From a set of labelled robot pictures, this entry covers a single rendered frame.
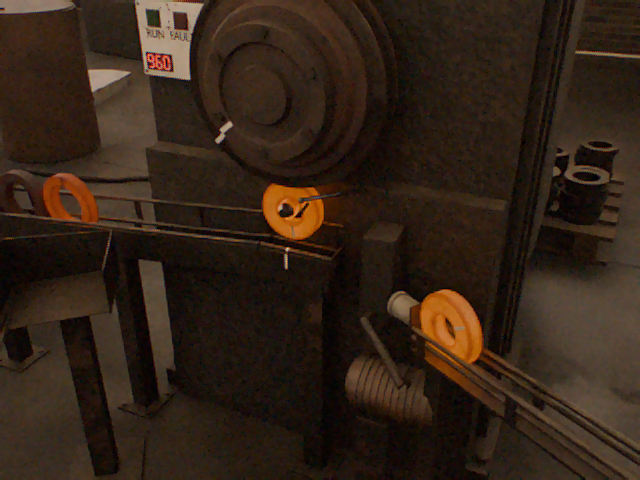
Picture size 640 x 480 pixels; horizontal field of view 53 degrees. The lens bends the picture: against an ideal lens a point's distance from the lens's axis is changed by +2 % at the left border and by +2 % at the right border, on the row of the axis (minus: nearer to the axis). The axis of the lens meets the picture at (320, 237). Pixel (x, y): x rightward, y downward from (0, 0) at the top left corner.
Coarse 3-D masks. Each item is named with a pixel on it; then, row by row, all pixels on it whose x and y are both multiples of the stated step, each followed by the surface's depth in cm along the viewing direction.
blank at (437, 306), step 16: (432, 304) 127; (448, 304) 122; (464, 304) 122; (432, 320) 129; (464, 320) 120; (432, 336) 130; (448, 336) 129; (464, 336) 121; (480, 336) 121; (464, 352) 122
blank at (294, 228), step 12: (276, 192) 150; (288, 192) 148; (300, 192) 147; (312, 192) 147; (264, 204) 153; (276, 204) 151; (300, 204) 148; (312, 204) 147; (276, 216) 153; (312, 216) 148; (276, 228) 154; (288, 228) 153; (300, 228) 151; (312, 228) 150
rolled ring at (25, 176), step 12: (0, 180) 190; (12, 180) 187; (24, 180) 185; (36, 180) 187; (0, 192) 192; (12, 192) 194; (36, 192) 185; (12, 204) 195; (36, 204) 188; (48, 216) 191
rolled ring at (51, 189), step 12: (48, 180) 182; (60, 180) 179; (72, 180) 178; (48, 192) 184; (72, 192) 179; (84, 192) 178; (48, 204) 187; (60, 204) 188; (84, 204) 179; (96, 204) 181; (60, 216) 187; (84, 216) 181; (96, 216) 182
